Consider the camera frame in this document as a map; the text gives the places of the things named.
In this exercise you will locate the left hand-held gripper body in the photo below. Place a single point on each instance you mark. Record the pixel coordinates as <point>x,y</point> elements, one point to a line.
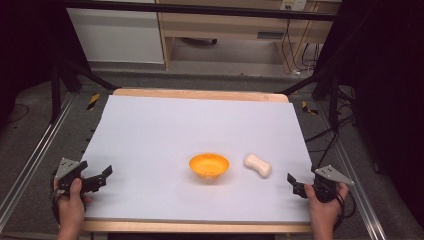
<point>66,168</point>

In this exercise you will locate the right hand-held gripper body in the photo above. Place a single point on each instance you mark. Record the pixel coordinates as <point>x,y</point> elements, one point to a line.
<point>328,186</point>

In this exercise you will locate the white bone-shaped toy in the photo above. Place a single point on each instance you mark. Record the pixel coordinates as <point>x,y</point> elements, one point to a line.
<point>257,165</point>

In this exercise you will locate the orange plastic bowl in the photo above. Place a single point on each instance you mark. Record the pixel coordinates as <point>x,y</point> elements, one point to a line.
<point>209,164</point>

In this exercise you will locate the person's right hand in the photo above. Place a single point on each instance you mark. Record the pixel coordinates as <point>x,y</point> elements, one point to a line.
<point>325,213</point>

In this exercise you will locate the person's left hand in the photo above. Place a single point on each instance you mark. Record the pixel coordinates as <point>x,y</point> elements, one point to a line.
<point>70,206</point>

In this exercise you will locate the yellow black striped tape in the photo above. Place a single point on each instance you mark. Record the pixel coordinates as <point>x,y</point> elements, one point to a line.
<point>93,101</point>
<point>308,108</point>

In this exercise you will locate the black metal stand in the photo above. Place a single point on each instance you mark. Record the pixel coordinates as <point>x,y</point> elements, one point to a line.
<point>56,90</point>
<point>333,96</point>

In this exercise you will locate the white foam sheet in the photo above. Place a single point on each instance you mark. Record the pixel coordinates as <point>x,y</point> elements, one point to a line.
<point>186,126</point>

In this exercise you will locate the wooden table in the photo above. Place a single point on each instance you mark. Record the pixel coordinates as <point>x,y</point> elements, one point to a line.
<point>200,94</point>

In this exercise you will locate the white cabinet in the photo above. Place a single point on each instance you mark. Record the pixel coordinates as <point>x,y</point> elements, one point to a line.
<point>116,36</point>

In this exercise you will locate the wooden desk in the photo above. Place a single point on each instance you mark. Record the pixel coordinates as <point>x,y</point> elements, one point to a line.
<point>226,26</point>

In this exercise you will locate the white power strip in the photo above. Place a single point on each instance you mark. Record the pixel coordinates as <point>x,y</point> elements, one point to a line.
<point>293,4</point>

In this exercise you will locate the aluminium floor rail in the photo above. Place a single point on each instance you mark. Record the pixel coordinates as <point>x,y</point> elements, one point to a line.
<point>358,193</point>
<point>33,156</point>

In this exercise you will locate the black horizontal frame bar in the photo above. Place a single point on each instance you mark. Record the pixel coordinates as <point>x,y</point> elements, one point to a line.
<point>200,10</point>

